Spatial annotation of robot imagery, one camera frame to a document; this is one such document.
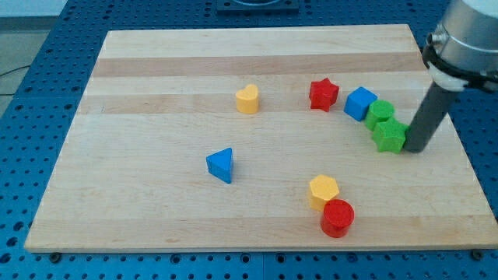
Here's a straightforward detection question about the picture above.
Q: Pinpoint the red cylinder block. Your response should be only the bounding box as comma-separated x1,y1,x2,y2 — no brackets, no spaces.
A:
321,199,355,238

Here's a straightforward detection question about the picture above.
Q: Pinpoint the yellow heart block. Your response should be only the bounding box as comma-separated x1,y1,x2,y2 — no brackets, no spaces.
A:
235,84,260,114

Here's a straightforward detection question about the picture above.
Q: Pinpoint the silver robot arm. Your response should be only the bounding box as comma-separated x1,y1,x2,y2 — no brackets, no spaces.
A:
423,0,497,93

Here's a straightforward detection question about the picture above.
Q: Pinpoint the green cylinder block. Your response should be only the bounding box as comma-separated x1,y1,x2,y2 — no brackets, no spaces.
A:
365,100,395,131

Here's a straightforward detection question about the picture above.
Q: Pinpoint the yellow hexagon block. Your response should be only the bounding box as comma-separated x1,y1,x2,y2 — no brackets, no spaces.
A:
307,174,340,212

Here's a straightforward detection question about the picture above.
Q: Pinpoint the blue cube block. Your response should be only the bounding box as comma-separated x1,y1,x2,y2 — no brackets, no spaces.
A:
343,86,378,121

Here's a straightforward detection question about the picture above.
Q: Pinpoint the wooden board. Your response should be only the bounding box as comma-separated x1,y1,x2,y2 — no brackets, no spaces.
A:
25,25,497,253

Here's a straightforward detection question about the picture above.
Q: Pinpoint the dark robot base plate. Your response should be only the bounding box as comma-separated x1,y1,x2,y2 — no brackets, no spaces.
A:
216,0,300,14

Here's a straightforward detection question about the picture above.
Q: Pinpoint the blue triangle block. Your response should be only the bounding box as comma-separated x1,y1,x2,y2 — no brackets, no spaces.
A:
205,148,233,184

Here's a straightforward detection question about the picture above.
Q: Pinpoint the black cable on floor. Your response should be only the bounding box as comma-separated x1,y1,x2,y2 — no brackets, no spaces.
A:
0,64,31,96

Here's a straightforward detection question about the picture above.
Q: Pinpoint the green star block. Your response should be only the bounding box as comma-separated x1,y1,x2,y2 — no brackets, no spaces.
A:
372,117,409,154

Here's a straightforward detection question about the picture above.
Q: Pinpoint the red star block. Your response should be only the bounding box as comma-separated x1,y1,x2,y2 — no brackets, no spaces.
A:
309,78,340,112

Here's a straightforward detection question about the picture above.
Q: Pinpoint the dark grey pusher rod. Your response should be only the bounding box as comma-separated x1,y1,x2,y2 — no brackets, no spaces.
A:
403,82,459,153

